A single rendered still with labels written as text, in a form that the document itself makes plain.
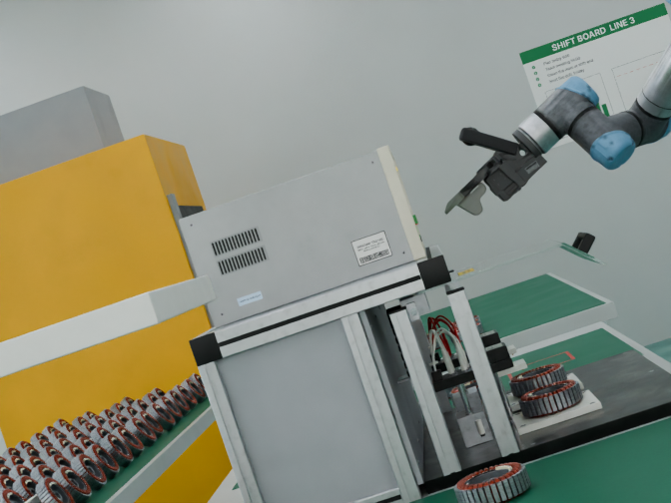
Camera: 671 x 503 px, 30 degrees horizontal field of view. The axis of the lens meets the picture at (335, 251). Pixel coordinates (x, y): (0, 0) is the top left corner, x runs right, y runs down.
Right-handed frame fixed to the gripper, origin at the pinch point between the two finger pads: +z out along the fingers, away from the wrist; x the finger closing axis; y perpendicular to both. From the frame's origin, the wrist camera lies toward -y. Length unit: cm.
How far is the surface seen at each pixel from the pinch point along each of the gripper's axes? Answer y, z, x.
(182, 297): -15, 31, -102
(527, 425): 36.7, 17.0, -27.7
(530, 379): 35.4, 11.9, -1.2
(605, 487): 42, 13, -72
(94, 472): -14, 120, 97
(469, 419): 29.7, 23.9, -24.0
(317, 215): -14.9, 17.9, -28.5
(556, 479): 40, 18, -58
